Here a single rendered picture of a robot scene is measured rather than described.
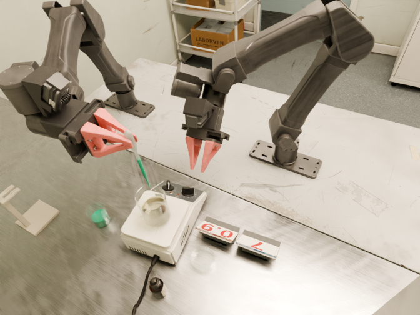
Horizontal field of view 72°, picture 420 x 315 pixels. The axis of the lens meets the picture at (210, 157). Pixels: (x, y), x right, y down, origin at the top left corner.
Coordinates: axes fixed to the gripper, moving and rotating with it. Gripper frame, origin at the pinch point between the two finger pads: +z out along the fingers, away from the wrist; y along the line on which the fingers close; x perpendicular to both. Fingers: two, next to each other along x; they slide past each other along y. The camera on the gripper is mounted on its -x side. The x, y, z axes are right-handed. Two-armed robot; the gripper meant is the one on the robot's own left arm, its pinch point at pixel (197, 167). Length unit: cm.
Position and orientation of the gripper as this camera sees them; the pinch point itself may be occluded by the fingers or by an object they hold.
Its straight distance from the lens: 68.2
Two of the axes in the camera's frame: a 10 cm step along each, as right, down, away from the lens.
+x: 3.0, 0.5, 9.5
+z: -2.2, 9.7, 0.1
